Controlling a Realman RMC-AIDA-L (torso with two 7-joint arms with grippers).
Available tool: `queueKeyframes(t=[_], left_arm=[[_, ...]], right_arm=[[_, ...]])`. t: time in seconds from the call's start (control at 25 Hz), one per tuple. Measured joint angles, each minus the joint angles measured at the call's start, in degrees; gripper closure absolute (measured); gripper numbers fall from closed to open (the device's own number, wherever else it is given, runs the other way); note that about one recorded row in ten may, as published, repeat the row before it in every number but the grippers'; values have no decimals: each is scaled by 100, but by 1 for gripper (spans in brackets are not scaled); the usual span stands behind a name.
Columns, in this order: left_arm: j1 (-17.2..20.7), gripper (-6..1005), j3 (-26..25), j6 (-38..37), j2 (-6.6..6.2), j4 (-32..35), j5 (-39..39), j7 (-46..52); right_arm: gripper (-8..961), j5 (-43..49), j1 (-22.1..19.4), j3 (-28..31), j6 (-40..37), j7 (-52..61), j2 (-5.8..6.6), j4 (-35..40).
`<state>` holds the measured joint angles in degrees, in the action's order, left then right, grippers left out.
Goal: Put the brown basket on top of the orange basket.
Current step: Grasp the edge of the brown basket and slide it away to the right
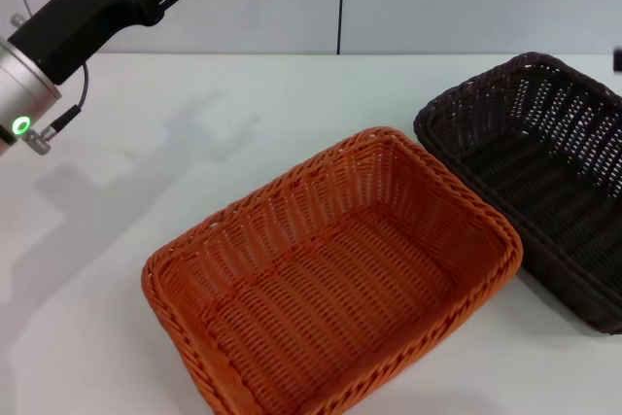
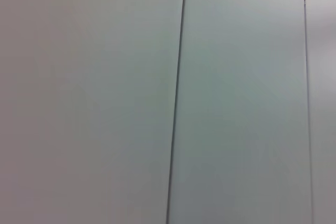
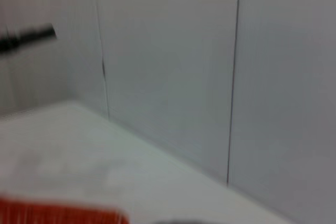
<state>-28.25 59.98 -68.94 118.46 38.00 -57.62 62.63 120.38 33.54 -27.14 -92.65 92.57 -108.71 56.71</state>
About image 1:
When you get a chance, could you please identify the orange woven basket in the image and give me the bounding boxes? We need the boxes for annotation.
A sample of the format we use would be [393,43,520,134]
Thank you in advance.
[141,125,524,415]

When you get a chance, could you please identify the dark brown woven basket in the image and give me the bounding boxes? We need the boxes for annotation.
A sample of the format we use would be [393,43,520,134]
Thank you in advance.
[412,51,622,336]

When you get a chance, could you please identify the black cable with metal plug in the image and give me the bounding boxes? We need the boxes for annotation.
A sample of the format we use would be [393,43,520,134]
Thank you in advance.
[23,60,92,156]

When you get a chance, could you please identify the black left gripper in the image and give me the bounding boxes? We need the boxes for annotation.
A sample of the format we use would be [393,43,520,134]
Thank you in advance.
[8,0,215,86]

